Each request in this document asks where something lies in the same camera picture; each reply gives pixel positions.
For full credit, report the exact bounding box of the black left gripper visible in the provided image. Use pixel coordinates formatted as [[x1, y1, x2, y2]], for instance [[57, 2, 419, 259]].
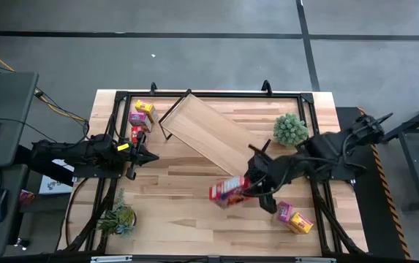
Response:
[[121, 131, 160, 180]]

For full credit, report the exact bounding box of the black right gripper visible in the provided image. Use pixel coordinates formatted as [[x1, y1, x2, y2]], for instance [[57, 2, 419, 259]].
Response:
[[246, 145, 289, 215]]

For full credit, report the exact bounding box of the red Froot Loops cereal box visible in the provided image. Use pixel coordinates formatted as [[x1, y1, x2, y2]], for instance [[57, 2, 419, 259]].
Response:
[[131, 126, 148, 145], [208, 175, 253, 210]]

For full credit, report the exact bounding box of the purple Raisin Bran cereal box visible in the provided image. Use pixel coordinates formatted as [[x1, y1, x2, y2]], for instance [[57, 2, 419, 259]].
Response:
[[127, 111, 154, 133], [276, 200, 295, 224]]

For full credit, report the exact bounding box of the yellow Corn Pops cereal box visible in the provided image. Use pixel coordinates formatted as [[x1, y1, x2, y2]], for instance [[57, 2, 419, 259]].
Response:
[[135, 99, 158, 123], [288, 211, 314, 235]]

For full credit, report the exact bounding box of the round green potted plant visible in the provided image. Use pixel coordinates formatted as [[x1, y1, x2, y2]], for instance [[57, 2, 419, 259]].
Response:
[[273, 113, 309, 147]]

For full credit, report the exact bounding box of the spiky succulent potted plant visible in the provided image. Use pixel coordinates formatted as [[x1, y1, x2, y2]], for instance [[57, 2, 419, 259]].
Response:
[[97, 188, 137, 238]]

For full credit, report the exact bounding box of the white printed box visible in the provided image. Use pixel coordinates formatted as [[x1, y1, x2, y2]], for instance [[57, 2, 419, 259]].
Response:
[[39, 159, 75, 195]]

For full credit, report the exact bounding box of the black floor mat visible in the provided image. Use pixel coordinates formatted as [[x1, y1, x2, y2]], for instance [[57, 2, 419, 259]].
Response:
[[335, 106, 412, 260]]

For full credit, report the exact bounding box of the pink snack packet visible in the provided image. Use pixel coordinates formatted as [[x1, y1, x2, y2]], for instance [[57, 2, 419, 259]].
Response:
[[18, 189, 37, 207]]

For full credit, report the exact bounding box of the yellow black hazard tape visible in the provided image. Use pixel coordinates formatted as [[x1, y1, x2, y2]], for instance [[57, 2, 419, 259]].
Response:
[[357, 106, 412, 259]]

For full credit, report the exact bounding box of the large grey desk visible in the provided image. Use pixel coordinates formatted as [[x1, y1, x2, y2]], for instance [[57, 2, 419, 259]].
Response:
[[0, 71, 40, 169]]

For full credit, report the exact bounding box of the metal caster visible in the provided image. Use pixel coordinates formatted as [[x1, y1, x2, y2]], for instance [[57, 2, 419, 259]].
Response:
[[13, 237, 31, 251]]

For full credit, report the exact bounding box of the black metal stand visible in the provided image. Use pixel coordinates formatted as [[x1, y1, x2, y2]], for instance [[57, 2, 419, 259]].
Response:
[[382, 95, 419, 213]]

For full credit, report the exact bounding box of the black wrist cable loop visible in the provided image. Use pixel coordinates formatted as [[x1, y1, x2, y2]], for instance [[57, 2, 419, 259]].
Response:
[[107, 113, 118, 142]]

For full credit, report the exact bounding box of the black metal rig frame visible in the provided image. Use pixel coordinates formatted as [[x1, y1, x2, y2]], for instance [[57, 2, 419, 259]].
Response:
[[57, 89, 369, 256]]

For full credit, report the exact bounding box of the silver metal bracket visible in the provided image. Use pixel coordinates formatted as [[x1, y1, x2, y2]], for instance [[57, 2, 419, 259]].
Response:
[[91, 255, 133, 263], [295, 257, 337, 263]]

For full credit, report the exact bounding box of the thin black cable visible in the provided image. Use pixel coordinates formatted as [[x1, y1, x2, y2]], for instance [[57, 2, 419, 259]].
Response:
[[0, 116, 88, 144]]

